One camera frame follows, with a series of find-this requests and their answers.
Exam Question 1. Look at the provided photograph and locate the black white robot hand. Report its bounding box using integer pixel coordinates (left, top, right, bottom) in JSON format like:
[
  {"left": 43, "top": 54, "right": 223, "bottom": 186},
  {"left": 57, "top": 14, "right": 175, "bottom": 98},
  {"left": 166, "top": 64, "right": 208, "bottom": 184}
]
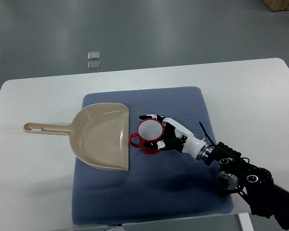
[{"left": 139, "top": 115, "right": 209, "bottom": 160}]

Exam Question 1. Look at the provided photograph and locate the red cup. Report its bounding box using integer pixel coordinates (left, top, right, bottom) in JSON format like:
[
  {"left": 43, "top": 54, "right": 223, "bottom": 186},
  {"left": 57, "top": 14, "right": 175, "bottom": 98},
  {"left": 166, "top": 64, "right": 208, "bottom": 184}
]
[{"left": 129, "top": 118, "right": 164, "bottom": 155}]

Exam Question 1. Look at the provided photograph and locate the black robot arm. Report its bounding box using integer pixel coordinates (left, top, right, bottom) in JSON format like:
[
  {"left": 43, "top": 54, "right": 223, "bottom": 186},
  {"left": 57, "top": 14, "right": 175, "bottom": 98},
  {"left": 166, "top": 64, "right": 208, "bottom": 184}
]
[{"left": 196, "top": 142, "right": 289, "bottom": 230}]

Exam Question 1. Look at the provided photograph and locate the beige plastic dustpan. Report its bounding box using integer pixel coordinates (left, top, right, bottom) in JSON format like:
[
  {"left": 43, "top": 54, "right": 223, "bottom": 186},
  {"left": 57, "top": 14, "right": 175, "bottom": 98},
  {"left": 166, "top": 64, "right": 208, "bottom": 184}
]
[{"left": 23, "top": 103, "right": 130, "bottom": 171}]

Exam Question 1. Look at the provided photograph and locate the blue textured mat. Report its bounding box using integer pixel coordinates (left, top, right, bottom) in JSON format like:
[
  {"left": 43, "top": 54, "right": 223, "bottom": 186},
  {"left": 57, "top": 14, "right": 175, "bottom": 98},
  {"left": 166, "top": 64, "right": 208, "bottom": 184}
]
[{"left": 72, "top": 87, "right": 234, "bottom": 225}]

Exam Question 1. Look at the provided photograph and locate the lower metal floor plate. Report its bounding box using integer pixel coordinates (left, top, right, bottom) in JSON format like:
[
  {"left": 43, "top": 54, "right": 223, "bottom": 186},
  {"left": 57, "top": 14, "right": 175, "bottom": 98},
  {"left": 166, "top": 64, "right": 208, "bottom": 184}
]
[{"left": 87, "top": 61, "right": 101, "bottom": 70}]

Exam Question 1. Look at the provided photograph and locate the white table leg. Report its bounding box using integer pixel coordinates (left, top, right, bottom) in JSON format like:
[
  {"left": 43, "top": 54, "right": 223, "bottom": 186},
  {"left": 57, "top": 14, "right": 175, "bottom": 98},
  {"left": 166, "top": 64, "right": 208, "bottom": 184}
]
[{"left": 238, "top": 213, "right": 254, "bottom": 231}]

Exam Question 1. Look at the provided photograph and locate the wooden box corner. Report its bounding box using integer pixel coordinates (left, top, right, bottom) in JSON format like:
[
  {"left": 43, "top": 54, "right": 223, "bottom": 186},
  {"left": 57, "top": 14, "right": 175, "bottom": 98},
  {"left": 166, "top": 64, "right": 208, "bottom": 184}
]
[{"left": 263, "top": 0, "right": 289, "bottom": 12}]

